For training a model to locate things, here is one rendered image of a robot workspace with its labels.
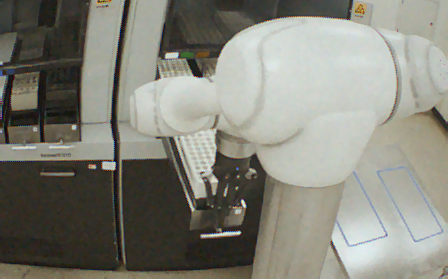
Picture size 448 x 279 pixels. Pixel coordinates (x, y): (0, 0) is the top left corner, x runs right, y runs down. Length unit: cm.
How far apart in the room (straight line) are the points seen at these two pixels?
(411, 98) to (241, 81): 22
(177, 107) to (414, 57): 55
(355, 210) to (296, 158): 90
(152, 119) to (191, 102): 11
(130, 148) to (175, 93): 68
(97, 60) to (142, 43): 15
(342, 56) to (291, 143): 11
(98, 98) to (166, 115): 66
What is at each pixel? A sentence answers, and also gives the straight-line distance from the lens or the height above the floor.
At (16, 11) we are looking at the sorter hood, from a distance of 153.
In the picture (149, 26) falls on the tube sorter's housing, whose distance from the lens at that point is 160.
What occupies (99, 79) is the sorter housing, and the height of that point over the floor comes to 90.
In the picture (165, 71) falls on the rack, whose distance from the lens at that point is 178.
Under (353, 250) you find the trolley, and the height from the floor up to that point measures 82.
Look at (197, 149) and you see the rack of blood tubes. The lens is 148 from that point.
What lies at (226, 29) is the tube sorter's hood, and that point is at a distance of 164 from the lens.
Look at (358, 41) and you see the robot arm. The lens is 59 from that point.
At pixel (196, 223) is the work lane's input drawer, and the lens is 141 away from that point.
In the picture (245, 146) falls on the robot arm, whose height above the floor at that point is 104.
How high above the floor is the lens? 174
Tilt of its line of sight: 34 degrees down
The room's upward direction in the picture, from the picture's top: 10 degrees clockwise
